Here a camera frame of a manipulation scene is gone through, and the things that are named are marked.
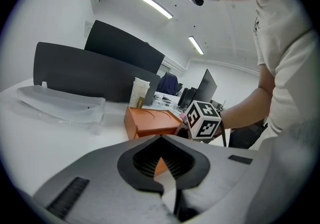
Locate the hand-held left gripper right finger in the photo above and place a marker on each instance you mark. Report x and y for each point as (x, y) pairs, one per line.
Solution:
(220, 175)

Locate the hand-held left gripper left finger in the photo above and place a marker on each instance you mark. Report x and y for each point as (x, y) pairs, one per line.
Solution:
(105, 183)

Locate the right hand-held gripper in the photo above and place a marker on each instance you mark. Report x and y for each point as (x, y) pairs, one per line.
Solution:
(203, 120)

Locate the orange wooden box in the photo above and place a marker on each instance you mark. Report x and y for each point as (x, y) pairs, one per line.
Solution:
(150, 120)

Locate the person's right forearm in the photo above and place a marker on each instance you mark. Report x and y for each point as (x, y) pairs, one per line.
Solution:
(242, 114)

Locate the black office chair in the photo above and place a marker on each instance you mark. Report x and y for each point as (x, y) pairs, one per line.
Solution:
(186, 97)

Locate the black computer monitor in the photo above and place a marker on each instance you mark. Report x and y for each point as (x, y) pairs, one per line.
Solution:
(206, 88)

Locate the small clear plastic container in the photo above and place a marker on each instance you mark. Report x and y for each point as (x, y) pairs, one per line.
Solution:
(166, 104)

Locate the person's dark trousers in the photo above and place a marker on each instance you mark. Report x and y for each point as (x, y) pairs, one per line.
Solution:
(246, 135)

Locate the office chair with blue jacket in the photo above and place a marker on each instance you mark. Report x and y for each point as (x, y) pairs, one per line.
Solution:
(168, 83)

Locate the long ceiling light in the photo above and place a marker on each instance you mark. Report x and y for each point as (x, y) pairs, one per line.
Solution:
(153, 4)
(196, 45)

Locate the clear plastic packaging tray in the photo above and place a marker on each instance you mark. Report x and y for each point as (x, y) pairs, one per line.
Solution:
(62, 105)

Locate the black desk partition panel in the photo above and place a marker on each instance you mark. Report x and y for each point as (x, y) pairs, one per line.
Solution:
(125, 46)
(87, 75)

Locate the person's white t-shirt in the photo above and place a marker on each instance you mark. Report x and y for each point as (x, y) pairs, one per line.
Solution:
(287, 43)

